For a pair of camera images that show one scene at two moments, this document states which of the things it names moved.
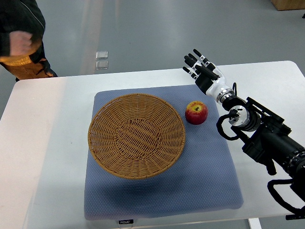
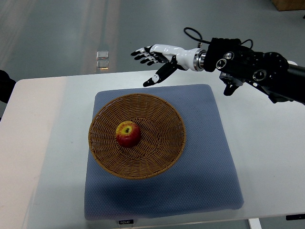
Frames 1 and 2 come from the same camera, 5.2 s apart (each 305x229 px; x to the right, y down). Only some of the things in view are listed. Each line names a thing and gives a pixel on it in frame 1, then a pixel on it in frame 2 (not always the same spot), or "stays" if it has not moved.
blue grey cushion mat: x=206 y=180 stays
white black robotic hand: x=209 y=79 -> x=175 y=57
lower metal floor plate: x=102 y=65 stays
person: x=22 y=26 -> x=7 y=85
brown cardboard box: x=288 y=5 stays
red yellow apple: x=196 y=112 -> x=128 y=134
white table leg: x=255 y=223 stays
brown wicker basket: x=136 y=136 stays
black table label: x=127 y=221 stays
